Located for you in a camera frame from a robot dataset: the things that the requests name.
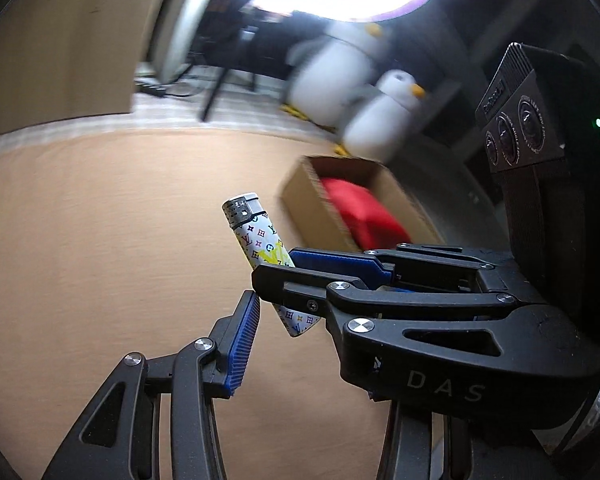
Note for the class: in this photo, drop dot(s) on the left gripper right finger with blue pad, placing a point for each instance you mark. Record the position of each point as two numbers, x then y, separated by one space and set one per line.
424 445

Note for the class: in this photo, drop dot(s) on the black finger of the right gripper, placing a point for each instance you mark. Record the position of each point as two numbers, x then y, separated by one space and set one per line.
320 293

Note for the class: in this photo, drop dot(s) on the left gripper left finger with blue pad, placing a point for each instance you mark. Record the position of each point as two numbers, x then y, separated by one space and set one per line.
117 434

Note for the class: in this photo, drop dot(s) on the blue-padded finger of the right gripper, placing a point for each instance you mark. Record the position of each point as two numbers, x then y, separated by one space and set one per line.
419 268

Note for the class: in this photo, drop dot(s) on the red cloth pouch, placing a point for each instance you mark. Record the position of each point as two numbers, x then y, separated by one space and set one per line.
368 221

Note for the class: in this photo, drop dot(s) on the patterned lighter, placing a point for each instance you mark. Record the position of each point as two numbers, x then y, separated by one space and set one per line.
261 243

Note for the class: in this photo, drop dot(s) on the cardboard box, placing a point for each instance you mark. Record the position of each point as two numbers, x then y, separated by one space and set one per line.
318 223

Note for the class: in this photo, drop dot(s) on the small penguin plush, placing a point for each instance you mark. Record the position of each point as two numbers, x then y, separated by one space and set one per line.
377 118

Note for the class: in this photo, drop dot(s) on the large penguin plush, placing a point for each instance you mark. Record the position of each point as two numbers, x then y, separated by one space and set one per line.
326 69

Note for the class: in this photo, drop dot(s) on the black power strip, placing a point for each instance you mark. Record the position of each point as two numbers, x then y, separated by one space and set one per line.
151 89

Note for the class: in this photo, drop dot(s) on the wooden wardrobe panel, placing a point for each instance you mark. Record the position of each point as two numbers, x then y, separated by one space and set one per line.
63 59

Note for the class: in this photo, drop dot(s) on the black camera box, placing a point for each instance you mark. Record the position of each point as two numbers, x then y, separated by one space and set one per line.
540 118

